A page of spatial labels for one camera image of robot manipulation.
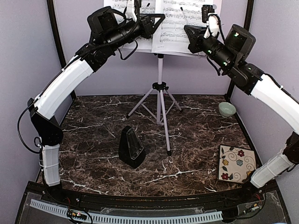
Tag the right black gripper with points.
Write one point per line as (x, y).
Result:
(195, 46)

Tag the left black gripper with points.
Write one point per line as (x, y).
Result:
(149, 27)

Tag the white music stand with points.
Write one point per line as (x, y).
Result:
(145, 46)

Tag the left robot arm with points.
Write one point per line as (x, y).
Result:
(42, 108)

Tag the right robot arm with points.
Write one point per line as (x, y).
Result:
(253, 81)

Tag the pale green bowl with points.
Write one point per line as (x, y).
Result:
(226, 109)

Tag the black metronome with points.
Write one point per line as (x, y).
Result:
(131, 150)

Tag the floral square coaster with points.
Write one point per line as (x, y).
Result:
(235, 164)

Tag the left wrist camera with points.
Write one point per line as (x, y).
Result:
(132, 8)

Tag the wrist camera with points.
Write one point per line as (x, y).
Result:
(132, 8)
(211, 19)

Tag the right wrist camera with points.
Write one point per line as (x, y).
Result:
(211, 19)

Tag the right black corner post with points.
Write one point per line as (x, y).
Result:
(247, 23)

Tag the black corner post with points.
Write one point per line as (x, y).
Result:
(55, 32)
(247, 23)

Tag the left black corner post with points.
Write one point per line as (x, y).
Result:
(55, 32)

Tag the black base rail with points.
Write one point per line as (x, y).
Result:
(219, 200)

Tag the grey cable duct strip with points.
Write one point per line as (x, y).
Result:
(122, 216)

